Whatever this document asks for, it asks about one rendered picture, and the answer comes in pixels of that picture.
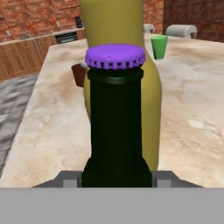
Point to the olive yellow bottle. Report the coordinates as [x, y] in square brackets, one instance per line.
[150, 96]

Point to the white paper towel roll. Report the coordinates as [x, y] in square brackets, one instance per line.
[149, 28]
[181, 31]

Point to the dark bottle with purple cap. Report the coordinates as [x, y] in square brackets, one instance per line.
[115, 116]

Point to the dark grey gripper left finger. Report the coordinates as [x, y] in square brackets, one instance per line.
[70, 178]

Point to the brown cup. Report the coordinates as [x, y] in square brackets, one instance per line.
[78, 75]

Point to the black oven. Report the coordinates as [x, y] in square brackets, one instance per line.
[66, 37]

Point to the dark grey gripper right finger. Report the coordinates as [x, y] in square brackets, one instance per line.
[165, 178]

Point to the wooden cupboard run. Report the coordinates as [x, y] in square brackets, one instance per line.
[26, 55]

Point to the small black appliance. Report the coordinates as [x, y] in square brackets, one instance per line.
[78, 21]

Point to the green cup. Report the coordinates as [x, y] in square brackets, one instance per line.
[159, 46]

